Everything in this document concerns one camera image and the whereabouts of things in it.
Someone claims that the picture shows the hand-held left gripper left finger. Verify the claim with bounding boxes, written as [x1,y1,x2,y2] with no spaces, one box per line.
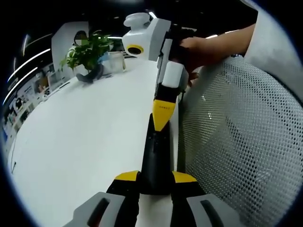
[61,169,142,227]

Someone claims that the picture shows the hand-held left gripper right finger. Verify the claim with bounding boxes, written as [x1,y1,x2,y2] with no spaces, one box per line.
[170,170,244,227]

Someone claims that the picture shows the person's right hand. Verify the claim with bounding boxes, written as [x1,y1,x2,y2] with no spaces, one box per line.
[179,35,238,87]

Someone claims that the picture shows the green leafy plant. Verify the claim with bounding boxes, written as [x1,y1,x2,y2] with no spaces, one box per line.
[59,29,115,74]

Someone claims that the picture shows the black plant holder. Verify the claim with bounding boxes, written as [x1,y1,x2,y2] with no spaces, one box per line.
[75,63,105,84]

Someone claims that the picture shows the ceiling light strips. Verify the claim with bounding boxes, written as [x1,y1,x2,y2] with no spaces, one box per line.
[2,33,54,106]

